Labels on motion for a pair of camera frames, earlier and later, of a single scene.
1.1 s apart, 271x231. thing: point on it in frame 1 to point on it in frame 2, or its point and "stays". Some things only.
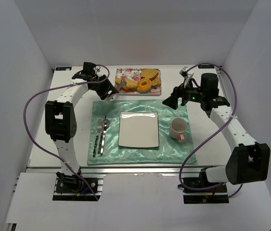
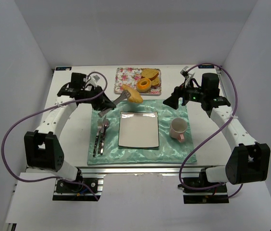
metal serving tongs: (118, 86) to (124, 95)
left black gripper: (108, 89) to (101, 100)
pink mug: (178, 126) stays
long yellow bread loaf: (129, 85) to (135, 96)
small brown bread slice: (155, 82) stays
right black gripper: (178, 95) stays
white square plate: (139, 129) stays
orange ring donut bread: (144, 85) stays
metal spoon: (105, 124) stays
